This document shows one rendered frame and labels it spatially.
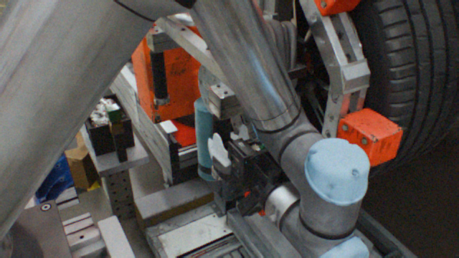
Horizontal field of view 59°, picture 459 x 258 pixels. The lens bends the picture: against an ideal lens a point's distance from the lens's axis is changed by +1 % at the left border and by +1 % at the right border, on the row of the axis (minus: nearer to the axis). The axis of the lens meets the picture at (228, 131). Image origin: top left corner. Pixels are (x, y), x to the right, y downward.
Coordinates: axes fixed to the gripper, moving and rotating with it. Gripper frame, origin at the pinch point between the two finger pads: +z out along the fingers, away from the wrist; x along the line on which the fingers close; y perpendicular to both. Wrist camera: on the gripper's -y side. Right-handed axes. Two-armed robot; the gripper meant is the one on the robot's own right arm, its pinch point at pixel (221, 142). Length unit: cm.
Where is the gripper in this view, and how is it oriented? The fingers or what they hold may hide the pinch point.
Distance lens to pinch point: 79.3
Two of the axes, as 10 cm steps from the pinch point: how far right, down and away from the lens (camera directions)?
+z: -4.9, -5.0, 7.1
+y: 0.1, -8.2, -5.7
